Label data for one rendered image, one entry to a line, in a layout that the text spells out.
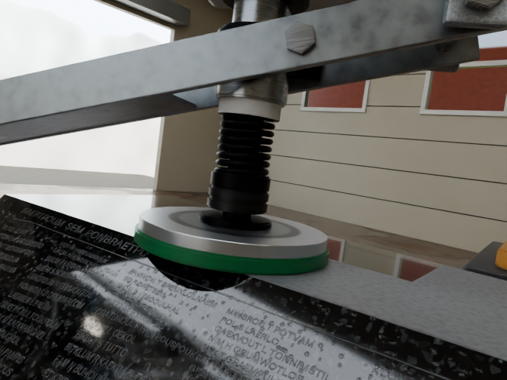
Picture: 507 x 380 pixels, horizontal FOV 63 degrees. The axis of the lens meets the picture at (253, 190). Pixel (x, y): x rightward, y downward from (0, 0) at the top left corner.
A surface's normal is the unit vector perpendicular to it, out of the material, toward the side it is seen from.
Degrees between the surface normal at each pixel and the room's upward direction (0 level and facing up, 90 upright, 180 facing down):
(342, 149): 90
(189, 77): 90
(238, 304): 45
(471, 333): 0
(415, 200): 90
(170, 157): 90
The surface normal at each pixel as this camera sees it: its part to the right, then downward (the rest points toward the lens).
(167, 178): 0.73, 0.15
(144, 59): -0.22, 0.05
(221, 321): -0.30, -0.71
